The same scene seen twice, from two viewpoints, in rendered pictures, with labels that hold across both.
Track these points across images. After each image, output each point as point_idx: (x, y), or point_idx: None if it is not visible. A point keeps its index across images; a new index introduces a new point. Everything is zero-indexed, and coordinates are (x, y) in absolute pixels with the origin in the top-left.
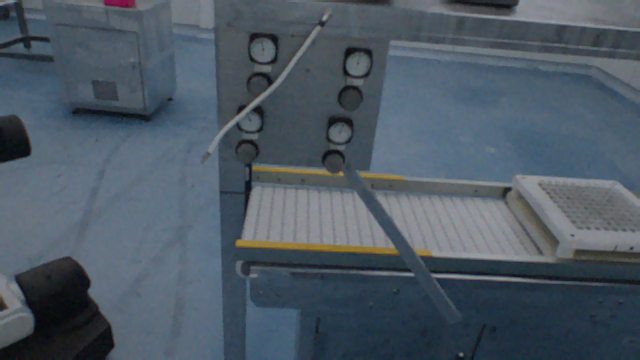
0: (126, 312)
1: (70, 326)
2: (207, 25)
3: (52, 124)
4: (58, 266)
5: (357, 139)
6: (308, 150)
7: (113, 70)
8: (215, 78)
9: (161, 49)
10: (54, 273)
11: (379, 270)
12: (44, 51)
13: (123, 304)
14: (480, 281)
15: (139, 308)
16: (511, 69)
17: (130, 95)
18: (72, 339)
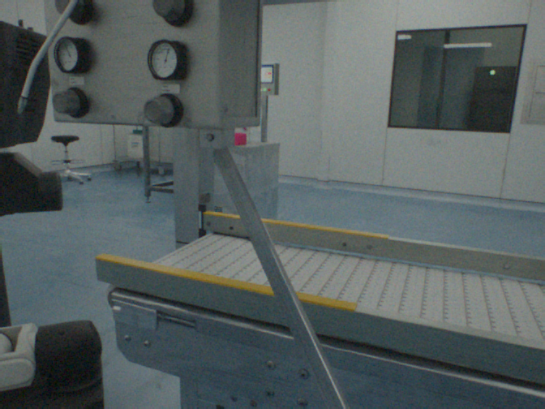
0: (139, 399)
1: (67, 389)
2: (323, 178)
3: (169, 238)
4: (73, 325)
5: (194, 75)
6: (138, 98)
7: (221, 196)
8: (317, 217)
9: (264, 182)
10: (66, 331)
11: (276, 329)
12: None
13: (141, 391)
14: (452, 381)
15: (152, 399)
16: None
17: None
18: (63, 403)
